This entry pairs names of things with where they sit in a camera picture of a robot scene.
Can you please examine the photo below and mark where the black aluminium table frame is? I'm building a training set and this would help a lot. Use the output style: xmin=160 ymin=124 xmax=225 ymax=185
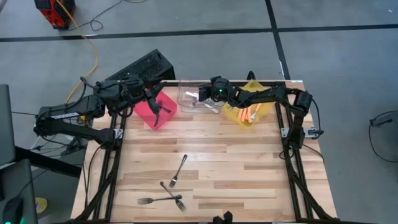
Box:
xmin=73 ymin=80 xmax=338 ymax=224

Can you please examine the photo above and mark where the black floor beam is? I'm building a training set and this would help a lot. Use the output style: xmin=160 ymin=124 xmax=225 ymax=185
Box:
xmin=14 ymin=145 xmax=83 ymax=179

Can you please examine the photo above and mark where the black floor cable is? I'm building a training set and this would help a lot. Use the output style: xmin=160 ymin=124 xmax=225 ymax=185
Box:
xmin=67 ymin=0 xmax=149 ymax=32

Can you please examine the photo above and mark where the red and black case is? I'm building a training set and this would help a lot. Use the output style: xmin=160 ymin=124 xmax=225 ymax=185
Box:
xmin=33 ymin=0 xmax=76 ymax=30

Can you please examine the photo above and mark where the white cable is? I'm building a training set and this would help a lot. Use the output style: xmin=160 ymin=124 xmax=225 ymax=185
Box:
xmin=30 ymin=128 xmax=56 ymax=152

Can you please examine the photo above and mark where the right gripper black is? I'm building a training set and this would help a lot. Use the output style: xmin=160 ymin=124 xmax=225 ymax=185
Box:
xmin=198 ymin=75 xmax=239 ymax=106

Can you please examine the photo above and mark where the yellow plastic bin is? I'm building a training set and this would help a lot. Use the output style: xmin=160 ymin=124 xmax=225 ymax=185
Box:
xmin=223 ymin=79 xmax=276 ymax=131

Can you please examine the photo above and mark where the clear plastic bin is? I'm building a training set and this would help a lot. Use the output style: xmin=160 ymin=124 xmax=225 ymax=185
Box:
xmin=176 ymin=79 xmax=226 ymax=114

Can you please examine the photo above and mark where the black metal fork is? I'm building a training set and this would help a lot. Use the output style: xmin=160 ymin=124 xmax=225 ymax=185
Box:
xmin=159 ymin=181 xmax=187 ymax=213
xmin=136 ymin=194 xmax=183 ymax=205
xmin=168 ymin=154 xmax=188 ymax=189

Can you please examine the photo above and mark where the black cable loop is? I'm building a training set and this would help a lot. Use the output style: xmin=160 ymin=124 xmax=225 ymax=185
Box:
xmin=369 ymin=109 xmax=398 ymax=147

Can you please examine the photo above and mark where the pink plastic bin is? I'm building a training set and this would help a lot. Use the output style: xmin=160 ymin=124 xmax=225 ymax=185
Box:
xmin=133 ymin=90 xmax=178 ymax=131

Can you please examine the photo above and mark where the yellow cable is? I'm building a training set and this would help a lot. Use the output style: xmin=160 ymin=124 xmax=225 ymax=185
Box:
xmin=55 ymin=0 xmax=100 ymax=108

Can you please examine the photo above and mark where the black lumpy object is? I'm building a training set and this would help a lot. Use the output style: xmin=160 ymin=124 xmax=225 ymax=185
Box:
xmin=212 ymin=211 xmax=234 ymax=224

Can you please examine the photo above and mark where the black computer mouse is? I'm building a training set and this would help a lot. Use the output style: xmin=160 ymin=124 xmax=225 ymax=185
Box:
xmin=2 ymin=196 xmax=25 ymax=224

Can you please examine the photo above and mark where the yellow disc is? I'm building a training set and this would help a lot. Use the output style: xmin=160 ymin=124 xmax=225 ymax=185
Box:
xmin=34 ymin=197 xmax=49 ymax=215

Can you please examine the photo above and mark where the dark grey side table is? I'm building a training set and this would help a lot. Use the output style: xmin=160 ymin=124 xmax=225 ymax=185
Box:
xmin=0 ymin=158 xmax=39 ymax=224

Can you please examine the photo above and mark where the grey panel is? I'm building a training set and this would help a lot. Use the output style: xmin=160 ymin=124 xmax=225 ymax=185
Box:
xmin=0 ymin=83 xmax=16 ymax=167

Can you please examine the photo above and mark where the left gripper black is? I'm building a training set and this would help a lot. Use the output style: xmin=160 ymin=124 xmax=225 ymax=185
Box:
xmin=93 ymin=74 xmax=172 ymax=129

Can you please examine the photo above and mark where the black floor stand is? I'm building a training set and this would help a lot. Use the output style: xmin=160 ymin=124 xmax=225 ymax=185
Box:
xmin=60 ymin=136 xmax=90 ymax=156

